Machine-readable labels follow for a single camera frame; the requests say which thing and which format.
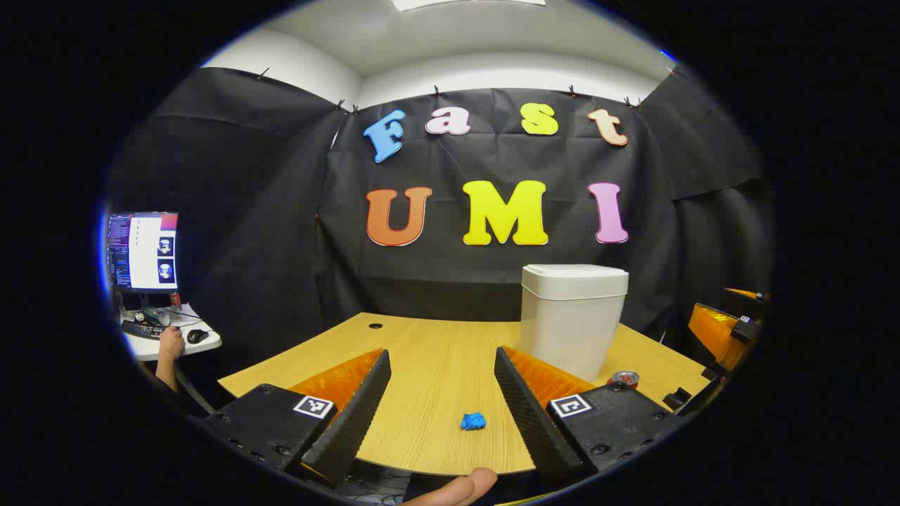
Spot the computer monitor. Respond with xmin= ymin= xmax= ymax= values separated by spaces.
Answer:
xmin=105 ymin=212 xmax=180 ymax=294

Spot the black backdrop cloth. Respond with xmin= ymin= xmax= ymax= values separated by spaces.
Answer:
xmin=105 ymin=67 xmax=774 ymax=359

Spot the ceiling light panel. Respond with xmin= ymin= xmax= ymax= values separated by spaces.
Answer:
xmin=391 ymin=0 xmax=548 ymax=13

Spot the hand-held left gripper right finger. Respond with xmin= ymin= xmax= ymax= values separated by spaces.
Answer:
xmin=494 ymin=345 xmax=688 ymax=486

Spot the wooden desktop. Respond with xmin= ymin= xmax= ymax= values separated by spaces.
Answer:
xmin=217 ymin=313 xmax=711 ymax=477

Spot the black keyboard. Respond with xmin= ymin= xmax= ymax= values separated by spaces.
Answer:
xmin=121 ymin=320 xmax=166 ymax=341

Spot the white desktop garbage bin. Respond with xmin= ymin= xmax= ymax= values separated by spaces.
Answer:
xmin=519 ymin=264 xmax=630 ymax=382

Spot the white side desk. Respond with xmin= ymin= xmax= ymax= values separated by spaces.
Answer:
xmin=120 ymin=302 xmax=223 ymax=363

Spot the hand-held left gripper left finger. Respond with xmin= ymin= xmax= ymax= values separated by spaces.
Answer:
xmin=188 ymin=348 xmax=392 ymax=487

